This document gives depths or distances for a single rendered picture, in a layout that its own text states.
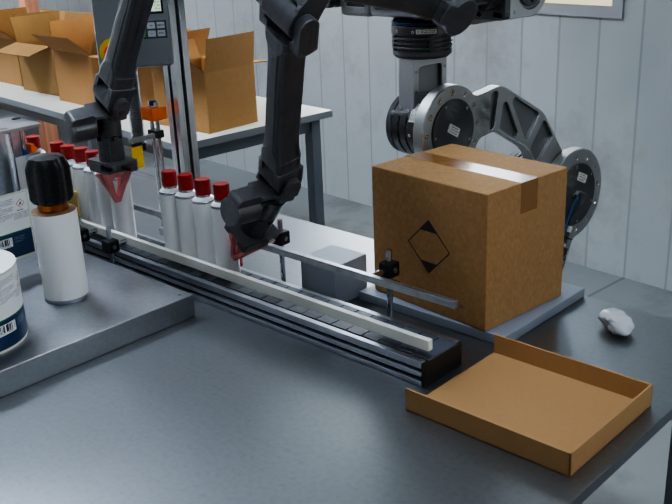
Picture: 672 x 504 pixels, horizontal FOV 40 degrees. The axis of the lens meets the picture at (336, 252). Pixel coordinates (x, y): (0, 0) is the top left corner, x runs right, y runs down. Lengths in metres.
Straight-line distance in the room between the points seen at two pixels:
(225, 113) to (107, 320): 2.05
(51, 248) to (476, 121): 0.97
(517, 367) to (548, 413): 0.16
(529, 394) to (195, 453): 0.56
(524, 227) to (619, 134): 2.42
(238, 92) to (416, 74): 1.83
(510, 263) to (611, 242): 2.56
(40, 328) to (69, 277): 0.13
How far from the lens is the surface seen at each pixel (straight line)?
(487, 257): 1.69
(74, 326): 1.82
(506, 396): 1.57
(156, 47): 2.14
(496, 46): 4.46
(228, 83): 3.76
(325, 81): 5.33
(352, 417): 1.51
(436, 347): 1.62
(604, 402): 1.57
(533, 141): 2.34
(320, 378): 1.63
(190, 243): 2.01
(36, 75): 4.99
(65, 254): 1.89
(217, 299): 1.93
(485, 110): 2.15
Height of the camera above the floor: 1.60
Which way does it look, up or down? 21 degrees down
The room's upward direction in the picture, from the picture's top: 2 degrees counter-clockwise
